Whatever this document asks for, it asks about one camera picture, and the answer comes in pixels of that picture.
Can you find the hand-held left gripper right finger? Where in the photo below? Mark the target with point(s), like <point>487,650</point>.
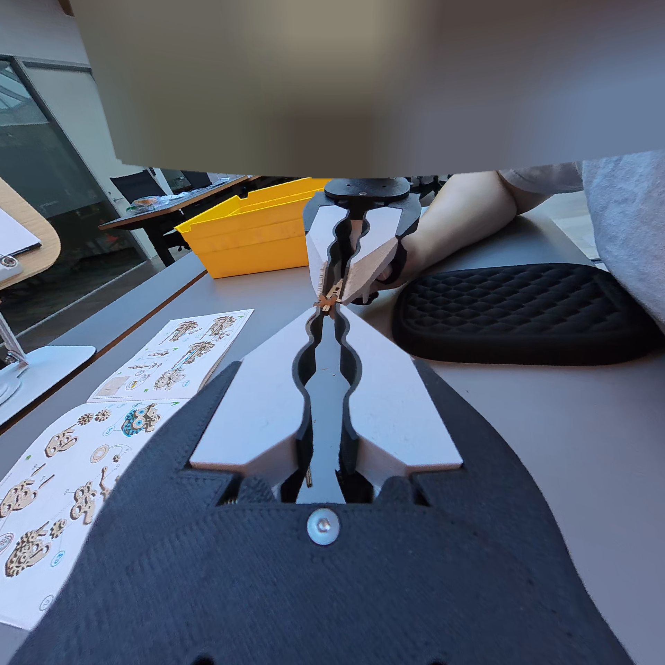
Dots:
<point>402,415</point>

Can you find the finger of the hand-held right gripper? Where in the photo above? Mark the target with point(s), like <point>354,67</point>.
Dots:
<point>376,249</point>
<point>318,244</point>

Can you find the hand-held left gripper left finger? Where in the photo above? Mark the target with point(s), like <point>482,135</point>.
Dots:
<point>249,415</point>

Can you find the slotted wooden axle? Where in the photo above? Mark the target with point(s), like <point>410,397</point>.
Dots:
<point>336,289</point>

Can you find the small wooden gear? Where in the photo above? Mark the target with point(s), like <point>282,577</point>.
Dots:
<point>324,303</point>

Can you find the person's right forearm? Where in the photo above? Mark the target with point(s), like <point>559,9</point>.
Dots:
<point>467,218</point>

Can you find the background desk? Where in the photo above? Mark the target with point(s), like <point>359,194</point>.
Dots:
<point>171,205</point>

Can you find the person's right hand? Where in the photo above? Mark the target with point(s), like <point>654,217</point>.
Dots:
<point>418,257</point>

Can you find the yellow plastic bin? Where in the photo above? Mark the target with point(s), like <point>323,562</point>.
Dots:
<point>249,239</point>

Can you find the black mesh chair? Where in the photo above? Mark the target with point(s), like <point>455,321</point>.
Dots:
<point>135,183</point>
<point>196,179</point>

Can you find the black honeycomb cushion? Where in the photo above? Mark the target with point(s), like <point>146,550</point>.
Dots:
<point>524,311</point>

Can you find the clear plastic bag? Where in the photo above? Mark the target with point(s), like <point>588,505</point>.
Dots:
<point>148,203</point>

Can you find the assembly instruction booklet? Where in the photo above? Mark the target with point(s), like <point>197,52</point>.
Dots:
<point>67,467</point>

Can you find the wooden document stand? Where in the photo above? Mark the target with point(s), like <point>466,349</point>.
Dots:
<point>47,369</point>

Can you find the printed instruction sheet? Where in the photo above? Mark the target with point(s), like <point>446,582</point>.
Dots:
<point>15,234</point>

